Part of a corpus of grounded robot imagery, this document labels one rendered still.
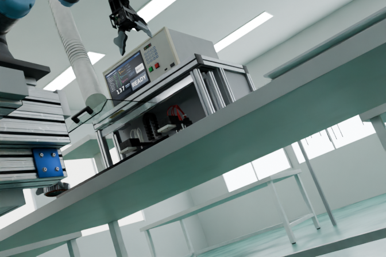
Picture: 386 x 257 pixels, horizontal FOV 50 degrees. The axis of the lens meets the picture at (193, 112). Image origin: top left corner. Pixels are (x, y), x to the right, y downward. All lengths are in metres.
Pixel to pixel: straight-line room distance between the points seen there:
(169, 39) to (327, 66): 0.93
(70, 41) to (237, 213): 6.28
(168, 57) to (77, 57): 1.70
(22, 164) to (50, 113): 0.18
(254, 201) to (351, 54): 7.80
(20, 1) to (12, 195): 0.53
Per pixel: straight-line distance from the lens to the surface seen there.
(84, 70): 3.34
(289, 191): 8.40
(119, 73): 2.02
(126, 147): 1.86
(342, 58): 1.06
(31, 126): 1.21
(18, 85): 1.07
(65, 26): 3.66
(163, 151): 1.32
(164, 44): 1.85
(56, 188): 1.87
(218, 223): 9.30
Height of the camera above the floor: 0.45
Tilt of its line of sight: 15 degrees up
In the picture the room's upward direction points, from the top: 20 degrees counter-clockwise
